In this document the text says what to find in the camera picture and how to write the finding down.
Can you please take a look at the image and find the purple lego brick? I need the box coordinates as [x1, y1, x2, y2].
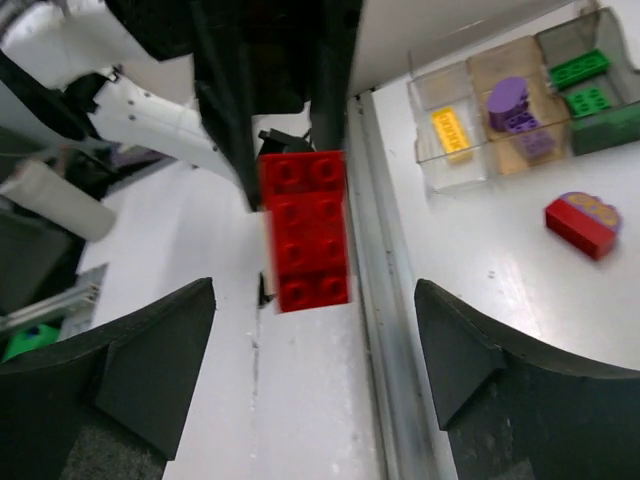
[504, 111, 556, 160]

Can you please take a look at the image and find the red brick with cupcake print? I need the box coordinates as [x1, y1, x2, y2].
[544, 191, 622, 261]

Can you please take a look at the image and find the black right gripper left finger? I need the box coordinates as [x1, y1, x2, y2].
[1, 278, 216, 479]

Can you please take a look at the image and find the purple rounded lego block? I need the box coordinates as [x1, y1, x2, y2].
[486, 76, 529, 132]

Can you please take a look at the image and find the green two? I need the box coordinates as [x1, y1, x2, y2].
[549, 49, 610, 91]

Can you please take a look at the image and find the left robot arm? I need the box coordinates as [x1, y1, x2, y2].
[1, 1, 260, 209]

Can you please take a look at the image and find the aluminium table rail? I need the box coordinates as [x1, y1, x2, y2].
[347, 91, 457, 479]

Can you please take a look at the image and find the long yellow lego plate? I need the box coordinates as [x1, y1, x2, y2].
[430, 106, 473, 164]

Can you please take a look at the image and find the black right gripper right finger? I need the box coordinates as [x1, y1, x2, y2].
[414, 279, 639, 479]

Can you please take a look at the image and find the red lego brick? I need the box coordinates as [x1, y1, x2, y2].
[259, 150, 349, 313]

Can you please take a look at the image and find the colourless clear container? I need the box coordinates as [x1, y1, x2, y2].
[408, 62, 495, 193]

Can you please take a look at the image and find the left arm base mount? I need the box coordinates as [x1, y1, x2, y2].
[107, 0, 364, 210]

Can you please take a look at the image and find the small green lego brick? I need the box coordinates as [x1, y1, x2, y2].
[571, 102, 640, 156]

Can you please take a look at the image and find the green sloped lego brick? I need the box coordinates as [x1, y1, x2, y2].
[566, 87, 611, 119]

